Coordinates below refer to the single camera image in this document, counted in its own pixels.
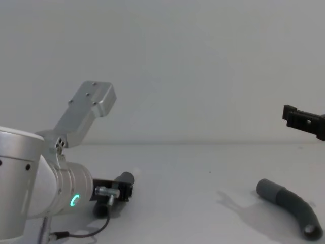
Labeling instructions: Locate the thin dark cable silver plug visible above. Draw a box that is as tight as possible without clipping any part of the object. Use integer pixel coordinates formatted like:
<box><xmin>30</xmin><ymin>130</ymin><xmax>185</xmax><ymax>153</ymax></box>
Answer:
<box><xmin>49</xmin><ymin>186</ymin><xmax>120</xmax><ymax>238</ymax></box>

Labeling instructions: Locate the curved grey hose piece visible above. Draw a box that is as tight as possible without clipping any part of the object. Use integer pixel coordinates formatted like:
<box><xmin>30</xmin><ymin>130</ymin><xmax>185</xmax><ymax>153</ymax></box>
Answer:
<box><xmin>255</xmin><ymin>178</ymin><xmax>321</xmax><ymax>242</ymax></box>

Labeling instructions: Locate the white table cloth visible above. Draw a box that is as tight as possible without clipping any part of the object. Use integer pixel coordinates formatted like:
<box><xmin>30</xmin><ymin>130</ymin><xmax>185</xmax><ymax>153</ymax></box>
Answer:
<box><xmin>38</xmin><ymin>143</ymin><xmax>325</xmax><ymax>244</ymax></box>

